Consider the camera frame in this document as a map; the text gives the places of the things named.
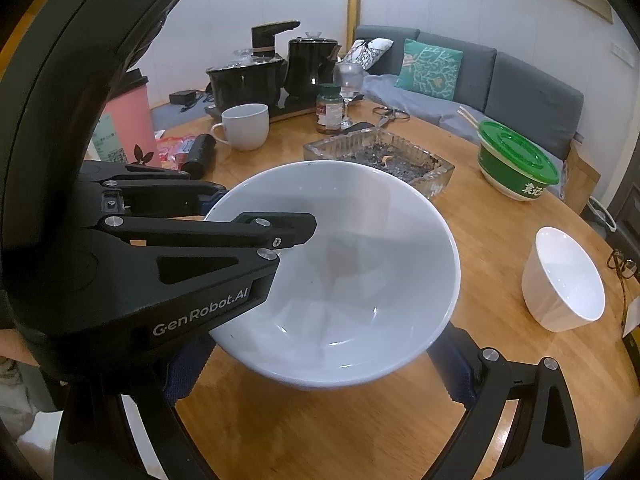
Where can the black water dispenser faucet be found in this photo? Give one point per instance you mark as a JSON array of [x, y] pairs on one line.
[[270, 35]]

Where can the glass ashtray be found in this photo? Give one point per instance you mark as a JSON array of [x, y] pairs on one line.
[[350, 152]]

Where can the white black patterned cushion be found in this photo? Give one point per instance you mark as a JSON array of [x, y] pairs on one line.
[[367, 50]]

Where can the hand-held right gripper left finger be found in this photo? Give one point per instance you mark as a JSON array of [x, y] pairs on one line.
[[185, 370]]

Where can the black pot with glass lid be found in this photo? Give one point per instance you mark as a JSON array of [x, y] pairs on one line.
[[245, 82]]

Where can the wooden chopstick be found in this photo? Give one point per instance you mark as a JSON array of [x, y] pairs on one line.
[[468, 121], [471, 116]]

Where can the brown pill bottle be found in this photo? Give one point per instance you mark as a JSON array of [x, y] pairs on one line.
[[328, 110]]

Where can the black kettle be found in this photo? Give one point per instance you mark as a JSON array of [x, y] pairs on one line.
[[307, 67]]

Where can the tall wooden roll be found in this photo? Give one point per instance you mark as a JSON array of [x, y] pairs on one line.
[[353, 10]]

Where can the pink container with black lid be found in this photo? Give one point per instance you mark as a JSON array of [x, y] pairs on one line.
[[125, 125]]

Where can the dark trash bin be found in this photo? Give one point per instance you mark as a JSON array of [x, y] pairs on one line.
[[602, 212]]

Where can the metal scissors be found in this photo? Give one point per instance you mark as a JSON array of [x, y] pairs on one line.
[[382, 116]]

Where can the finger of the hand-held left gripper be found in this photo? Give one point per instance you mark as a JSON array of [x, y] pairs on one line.
[[160, 187], [210, 227]]

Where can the grey sofa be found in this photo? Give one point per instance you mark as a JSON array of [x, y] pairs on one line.
[[530, 90]]

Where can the red snack packet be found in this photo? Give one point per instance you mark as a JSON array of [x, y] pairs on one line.
[[172, 149]]

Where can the black cylinder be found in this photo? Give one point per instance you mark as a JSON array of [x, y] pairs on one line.
[[200, 155]]

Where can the white light switch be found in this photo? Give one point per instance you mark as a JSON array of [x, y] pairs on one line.
[[623, 53]]

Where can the white bowl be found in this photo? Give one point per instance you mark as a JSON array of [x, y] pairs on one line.
[[350, 270], [565, 270]]

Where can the wine glass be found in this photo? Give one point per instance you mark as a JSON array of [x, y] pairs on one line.
[[348, 77]]

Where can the green lidded noodle bowl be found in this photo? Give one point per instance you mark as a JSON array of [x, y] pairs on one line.
[[515, 155]]

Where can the black tea tray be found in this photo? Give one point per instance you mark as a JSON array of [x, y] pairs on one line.
[[290, 107]]

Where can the white mug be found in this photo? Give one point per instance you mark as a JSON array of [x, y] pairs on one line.
[[247, 127]]

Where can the teal patterned cushion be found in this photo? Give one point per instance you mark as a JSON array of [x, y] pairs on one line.
[[430, 70]]

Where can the black power adapter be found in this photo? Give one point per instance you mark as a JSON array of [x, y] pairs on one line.
[[182, 96]]

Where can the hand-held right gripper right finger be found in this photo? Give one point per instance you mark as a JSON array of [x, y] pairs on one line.
[[455, 375]]

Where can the brown eyeglasses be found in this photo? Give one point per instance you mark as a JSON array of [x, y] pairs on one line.
[[617, 260]]

